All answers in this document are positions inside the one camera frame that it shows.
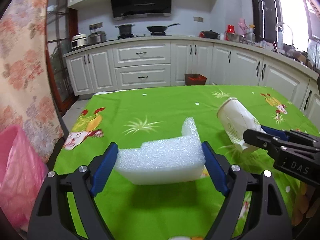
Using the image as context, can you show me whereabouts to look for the steel bowl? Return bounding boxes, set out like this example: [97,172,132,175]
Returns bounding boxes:
[226,33,245,43]

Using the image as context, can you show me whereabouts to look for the steel pressure cooker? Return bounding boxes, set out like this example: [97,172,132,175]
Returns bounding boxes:
[87,31,106,46]

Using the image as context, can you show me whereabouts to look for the green cartoon tablecloth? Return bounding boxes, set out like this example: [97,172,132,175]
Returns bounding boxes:
[54,86,319,239]

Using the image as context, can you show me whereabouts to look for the white rice cooker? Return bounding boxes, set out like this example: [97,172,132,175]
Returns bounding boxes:
[71,34,87,50]

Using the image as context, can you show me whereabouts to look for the pink thermos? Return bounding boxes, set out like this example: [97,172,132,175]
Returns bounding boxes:
[238,18,249,37]

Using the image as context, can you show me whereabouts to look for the chrome faucet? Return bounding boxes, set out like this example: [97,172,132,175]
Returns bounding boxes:
[275,22,294,52]

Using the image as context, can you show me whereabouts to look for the person's right hand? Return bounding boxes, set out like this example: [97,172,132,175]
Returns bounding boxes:
[291,181,319,226]

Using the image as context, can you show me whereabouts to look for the dark casserole pot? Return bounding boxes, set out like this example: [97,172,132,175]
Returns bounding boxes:
[199,30,220,40]

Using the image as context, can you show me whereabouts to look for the pink lined trash bin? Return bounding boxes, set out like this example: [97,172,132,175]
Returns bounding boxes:
[1,125,48,229]

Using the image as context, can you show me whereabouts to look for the black frying pan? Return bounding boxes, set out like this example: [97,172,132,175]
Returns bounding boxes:
[147,23,180,36]

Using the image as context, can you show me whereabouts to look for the stepped white foam piece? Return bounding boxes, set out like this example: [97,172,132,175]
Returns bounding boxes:
[114,117,205,185]

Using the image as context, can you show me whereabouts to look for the white lower cabinets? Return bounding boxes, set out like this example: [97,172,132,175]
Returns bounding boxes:
[64,36,319,126]

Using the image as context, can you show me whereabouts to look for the black stock pot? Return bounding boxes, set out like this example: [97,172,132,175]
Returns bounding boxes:
[116,24,135,39]

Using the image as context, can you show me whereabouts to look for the floral curtain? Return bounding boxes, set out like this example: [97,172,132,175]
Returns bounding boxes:
[1,0,63,163]

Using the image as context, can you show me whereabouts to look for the white paper cup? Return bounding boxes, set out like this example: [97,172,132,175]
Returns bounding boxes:
[216,98,265,153]

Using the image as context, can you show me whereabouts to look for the red floor bin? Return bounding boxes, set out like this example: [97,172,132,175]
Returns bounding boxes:
[184,74,207,86]

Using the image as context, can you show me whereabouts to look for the glass door wooden frame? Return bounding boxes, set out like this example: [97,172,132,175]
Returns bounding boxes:
[46,0,78,114]

